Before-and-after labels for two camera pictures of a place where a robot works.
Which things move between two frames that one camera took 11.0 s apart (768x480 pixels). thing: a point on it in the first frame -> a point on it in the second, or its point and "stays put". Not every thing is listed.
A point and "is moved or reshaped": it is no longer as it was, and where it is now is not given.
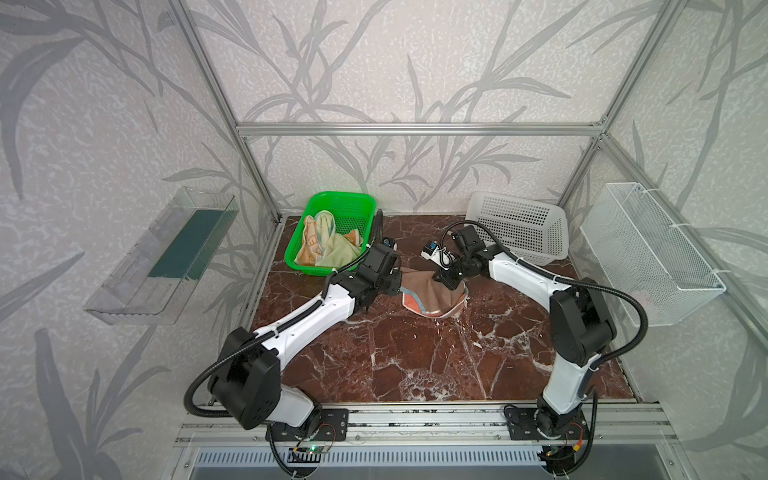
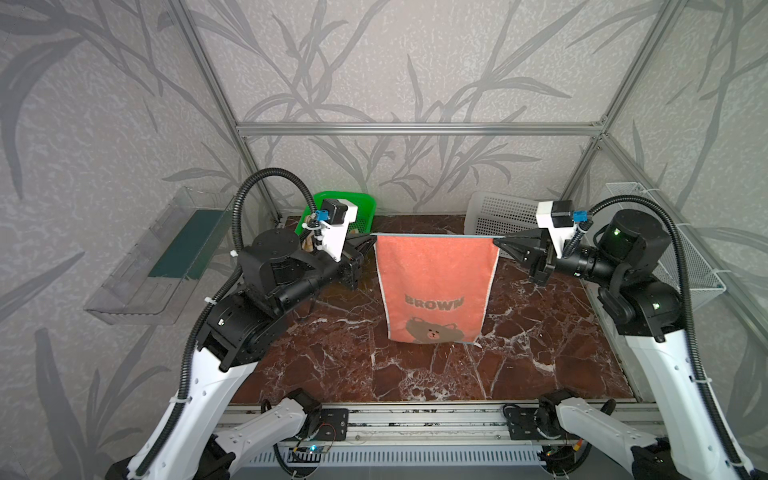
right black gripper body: x=450 y=278 -> x=540 y=261
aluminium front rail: x=198 y=425 stays put
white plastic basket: x=536 y=232 stays put
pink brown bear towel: x=423 y=294 is moved or reshaped
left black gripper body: x=390 y=279 -> x=350 y=265
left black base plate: x=330 y=424 stays put
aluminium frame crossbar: x=596 y=128 stays put
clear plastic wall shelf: x=154 y=283 stays put
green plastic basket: x=351 y=211 stays put
